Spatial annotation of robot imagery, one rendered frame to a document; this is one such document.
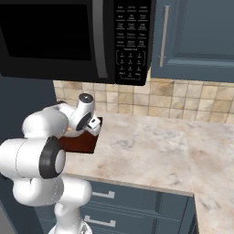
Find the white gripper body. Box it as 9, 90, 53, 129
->
87, 124, 102, 137

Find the dark red-brown tray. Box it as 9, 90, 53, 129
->
58, 116, 104, 154

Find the blue drawer front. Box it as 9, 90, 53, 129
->
86, 178, 160, 214
80, 206, 159, 234

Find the dark blue tall cupboard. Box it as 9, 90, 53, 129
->
0, 74, 59, 234

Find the black microwave oven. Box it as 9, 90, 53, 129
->
0, 0, 157, 87

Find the blue base cupboard door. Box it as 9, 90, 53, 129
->
156, 191, 197, 234

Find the silver drawer handle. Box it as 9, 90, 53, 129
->
83, 215, 117, 229
90, 189, 116, 200

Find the grey microwave door handle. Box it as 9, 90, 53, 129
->
91, 0, 110, 80

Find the silver cupboard door handle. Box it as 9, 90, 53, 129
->
158, 5, 171, 69

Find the blue wall cupboard door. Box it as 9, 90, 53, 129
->
151, 0, 234, 83

